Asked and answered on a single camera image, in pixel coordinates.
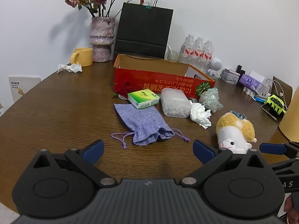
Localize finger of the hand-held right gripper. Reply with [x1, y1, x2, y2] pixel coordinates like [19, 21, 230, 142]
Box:
[259, 141, 299, 159]
[271, 158, 299, 171]

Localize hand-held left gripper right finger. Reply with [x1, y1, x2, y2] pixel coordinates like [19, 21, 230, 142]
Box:
[180, 139, 272, 188]

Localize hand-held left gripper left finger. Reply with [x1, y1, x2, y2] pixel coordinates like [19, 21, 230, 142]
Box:
[28, 139, 117, 188]

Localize yellow and white plush toy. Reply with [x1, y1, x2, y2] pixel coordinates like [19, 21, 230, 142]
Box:
[215, 112, 257, 154]

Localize large white tissue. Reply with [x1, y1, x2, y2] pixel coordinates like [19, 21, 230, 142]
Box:
[190, 103, 212, 129]

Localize iridescent plastic wrap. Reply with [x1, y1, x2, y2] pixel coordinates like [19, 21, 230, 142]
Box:
[198, 87, 224, 113]

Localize purple drawstring pouch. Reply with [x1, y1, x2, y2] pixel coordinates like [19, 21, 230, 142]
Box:
[112, 103, 191, 149]

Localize translucent plastic container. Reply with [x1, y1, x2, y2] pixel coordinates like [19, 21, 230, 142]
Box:
[160, 88, 192, 118]

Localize red artificial rose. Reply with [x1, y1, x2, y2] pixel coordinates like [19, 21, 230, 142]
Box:
[114, 79, 133, 99]

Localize green tissue pack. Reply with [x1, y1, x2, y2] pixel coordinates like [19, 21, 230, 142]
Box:
[127, 90, 160, 110]

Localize red printed cardboard box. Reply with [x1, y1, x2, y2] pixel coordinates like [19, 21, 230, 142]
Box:
[113, 54, 215, 98]

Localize person's right hand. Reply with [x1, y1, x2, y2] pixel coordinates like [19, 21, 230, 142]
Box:
[283, 195, 299, 224]

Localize pale yellow lamp shade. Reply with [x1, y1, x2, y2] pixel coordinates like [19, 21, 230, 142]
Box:
[279, 91, 299, 141]

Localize blue candy wrapper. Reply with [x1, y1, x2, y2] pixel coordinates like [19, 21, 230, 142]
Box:
[229, 110, 247, 120]

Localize white charger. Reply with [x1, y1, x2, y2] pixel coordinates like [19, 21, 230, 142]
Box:
[256, 79, 271, 96]

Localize brown wooden board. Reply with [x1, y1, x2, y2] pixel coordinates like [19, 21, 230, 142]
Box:
[272, 76, 293, 108]

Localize purple tissue pack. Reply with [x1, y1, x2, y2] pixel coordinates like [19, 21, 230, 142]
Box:
[239, 70, 265, 91]

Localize floral tin box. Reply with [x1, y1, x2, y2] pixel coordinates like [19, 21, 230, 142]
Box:
[221, 69, 241, 84]

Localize small crumpled white tissue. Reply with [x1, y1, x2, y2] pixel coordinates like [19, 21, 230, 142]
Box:
[57, 63, 83, 73]

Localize white robot speaker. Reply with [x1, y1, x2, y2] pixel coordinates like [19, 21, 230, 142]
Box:
[207, 57, 223, 80]

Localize yellow mug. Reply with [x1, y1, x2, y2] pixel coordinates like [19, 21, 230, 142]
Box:
[70, 48, 94, 67]

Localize white book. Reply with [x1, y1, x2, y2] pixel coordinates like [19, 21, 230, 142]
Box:
[9, 76, 41, 103]

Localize clear water bottle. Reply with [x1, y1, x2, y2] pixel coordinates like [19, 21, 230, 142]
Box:
[193, 37, 205, 70]
[202, 40, 214, 73]
[181, 34, 195, 64]

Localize grey glass cup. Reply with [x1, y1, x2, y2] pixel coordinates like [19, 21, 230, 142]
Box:
[166, 45, 181, 62]

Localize purple speckled ceramic vase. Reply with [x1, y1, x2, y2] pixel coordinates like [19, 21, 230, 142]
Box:
[89, 17, 115, 62]

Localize black paper bag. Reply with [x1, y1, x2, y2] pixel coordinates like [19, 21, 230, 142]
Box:
[114, 0, 174, 59]

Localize white cable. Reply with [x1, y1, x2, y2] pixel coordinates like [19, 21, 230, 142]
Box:
[264, 79, 285, 97]

